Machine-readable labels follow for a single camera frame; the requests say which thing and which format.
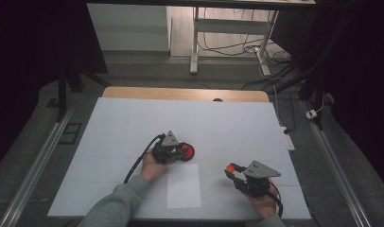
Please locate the white paper sheet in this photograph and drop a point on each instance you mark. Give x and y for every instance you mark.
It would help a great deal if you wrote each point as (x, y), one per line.
(183, 189)

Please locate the white metal desk frame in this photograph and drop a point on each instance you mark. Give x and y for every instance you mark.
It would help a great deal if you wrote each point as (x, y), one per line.
(231, 26)

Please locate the white cabinet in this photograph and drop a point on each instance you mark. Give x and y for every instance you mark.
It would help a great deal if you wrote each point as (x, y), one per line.
(127, 28)

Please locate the white power strip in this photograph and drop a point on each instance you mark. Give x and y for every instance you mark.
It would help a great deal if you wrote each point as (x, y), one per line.
(288, 140)

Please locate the aluminium floor rail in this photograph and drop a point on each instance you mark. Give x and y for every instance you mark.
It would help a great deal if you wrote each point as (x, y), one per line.
(335, 170)
(35, 170)

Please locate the black metal stand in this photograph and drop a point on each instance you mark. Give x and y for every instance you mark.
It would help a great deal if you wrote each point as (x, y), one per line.
(319, 94)
(61, 94)

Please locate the dark curtain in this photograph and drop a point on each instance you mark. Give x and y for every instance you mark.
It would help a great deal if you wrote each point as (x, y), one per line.
(23, 63)
(370, 78)

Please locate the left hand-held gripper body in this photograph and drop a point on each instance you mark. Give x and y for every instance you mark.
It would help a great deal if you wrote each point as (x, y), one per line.
(165, 154)

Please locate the orange stamp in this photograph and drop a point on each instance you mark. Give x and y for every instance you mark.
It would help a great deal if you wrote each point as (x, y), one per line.
(230, 169)

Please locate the small white adapter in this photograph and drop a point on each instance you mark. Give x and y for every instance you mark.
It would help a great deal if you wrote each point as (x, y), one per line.
(311, 114)

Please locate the person's right hand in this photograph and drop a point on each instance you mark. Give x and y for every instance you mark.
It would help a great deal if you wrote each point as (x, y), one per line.
(265, 205)

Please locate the white table cover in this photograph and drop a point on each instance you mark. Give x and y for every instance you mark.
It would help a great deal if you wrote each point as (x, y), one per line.
(228, 126)

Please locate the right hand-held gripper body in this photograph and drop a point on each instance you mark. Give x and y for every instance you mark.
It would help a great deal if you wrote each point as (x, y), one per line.
(259, 171)

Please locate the dark floor socket plate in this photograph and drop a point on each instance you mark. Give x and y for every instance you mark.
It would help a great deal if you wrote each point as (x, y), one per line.
(72, 128)

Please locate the person's left hand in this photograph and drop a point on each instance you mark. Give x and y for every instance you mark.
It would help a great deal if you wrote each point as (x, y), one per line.
(150, 170)

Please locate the round red ink pad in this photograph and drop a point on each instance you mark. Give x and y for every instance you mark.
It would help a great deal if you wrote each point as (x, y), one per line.
(189, 155)

